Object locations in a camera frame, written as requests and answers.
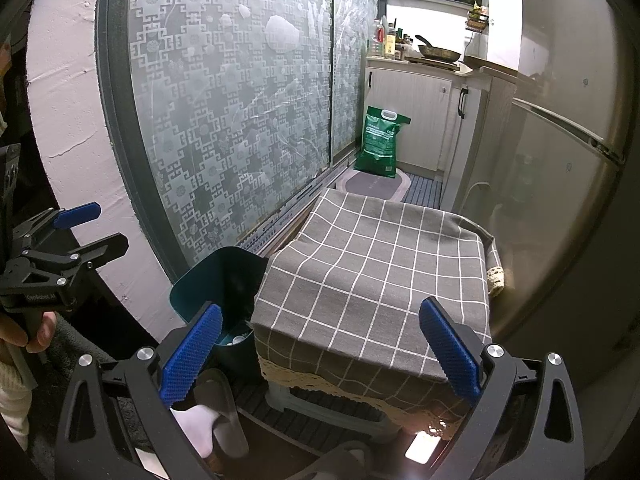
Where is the grey slipper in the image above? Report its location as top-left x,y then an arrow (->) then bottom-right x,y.
192,369 -> 249,459
295,441 -> 386,480

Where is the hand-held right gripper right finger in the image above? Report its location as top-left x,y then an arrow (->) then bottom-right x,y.
419,297 -> 584,480

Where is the person's left forearm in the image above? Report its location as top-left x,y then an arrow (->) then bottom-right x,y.
0,360 -> 33,453

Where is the green rice bag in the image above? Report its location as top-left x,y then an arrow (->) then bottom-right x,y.
353,106 -> 412,177

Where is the row of condiment bottles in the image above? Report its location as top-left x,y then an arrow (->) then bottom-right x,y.
367,16 -> 416,60

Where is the person's foot in white sock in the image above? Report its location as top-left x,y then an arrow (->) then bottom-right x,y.
170,404 -> 223,463

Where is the white kitchen cabinet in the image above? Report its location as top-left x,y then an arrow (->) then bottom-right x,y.
365,55 -> 518,211

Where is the silver refrigerator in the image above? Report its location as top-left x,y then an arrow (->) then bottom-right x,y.
450,0 -> 640,411

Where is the dark teal waste bin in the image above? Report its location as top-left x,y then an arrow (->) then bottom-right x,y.
169,246 -> 271,378

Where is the hanging wire spice rack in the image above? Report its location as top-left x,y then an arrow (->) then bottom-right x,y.
466,4 -> 491,32

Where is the grey checked tablecloth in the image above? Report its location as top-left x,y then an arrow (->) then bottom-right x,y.
250,187 -> 503,436

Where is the grey oval floor mat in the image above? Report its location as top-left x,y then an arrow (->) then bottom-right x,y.
336,170 -> 411,204

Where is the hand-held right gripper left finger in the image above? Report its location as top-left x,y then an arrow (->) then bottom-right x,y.
54,303 -> 223,480

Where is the metal frying pan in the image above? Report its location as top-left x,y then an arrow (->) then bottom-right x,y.
415,35 -> 462,59

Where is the person's left hand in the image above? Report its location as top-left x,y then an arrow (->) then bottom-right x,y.
0,310 -> 58,354

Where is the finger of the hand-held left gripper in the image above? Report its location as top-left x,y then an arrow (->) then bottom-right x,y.
65,232 -> 130,273
12,202 -> 102,253

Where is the patterned glass sliding door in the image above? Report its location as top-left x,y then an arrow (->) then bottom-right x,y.
95,0 -> 335,271
327,0 -> 383,166

